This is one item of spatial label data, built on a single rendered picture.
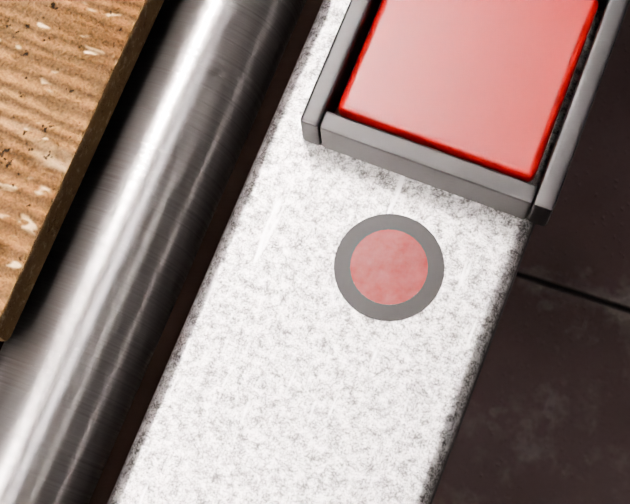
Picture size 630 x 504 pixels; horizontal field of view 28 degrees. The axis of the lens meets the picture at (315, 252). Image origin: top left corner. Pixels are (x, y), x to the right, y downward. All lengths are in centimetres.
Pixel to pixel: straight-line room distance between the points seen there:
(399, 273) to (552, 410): 93
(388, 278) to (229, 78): 8
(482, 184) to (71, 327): 12
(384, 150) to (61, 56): 10
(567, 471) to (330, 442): 94
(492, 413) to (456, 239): 92
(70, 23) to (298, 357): 12
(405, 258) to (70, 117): 10
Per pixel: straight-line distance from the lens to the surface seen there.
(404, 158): 36
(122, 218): 37
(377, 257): 36
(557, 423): 129
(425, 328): 36
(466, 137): 36
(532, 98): 37
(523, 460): 128
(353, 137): 36
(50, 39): 38
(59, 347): 36
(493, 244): 37
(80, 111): 37
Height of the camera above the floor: 127
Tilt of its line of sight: 75 degrees down
